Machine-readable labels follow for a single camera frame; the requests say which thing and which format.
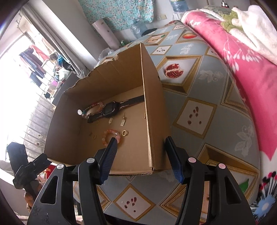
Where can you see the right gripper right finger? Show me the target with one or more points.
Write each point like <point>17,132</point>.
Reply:
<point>227,203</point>

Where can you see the white rolled paper tube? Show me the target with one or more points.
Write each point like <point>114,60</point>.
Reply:
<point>107,34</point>

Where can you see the fruit pattern bed sheet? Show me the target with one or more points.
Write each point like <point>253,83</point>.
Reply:
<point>207,117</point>

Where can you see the teal floral hanging cloth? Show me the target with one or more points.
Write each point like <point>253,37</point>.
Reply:
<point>118,14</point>

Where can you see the blue water jug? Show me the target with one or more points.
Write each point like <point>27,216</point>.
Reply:
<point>179,6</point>

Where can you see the brown cardboard box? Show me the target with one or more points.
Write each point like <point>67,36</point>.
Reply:
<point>123,99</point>

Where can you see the black wrist watch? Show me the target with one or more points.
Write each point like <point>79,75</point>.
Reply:
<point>112,108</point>

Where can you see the pink floral blanket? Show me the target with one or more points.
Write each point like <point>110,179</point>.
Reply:
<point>254,74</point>

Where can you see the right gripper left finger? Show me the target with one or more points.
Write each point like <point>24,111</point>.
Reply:
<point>55,205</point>

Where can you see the grey window curtain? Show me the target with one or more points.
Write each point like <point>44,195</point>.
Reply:
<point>59,36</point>

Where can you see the white plastic bag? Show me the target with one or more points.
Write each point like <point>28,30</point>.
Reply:
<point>105,53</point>

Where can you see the silver pendant charm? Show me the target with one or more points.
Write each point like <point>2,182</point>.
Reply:
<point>123,120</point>

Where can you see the white fluffy blanket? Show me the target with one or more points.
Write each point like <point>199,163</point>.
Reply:
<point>255,30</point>

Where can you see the person's left hand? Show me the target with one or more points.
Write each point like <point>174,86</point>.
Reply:
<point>29,200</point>

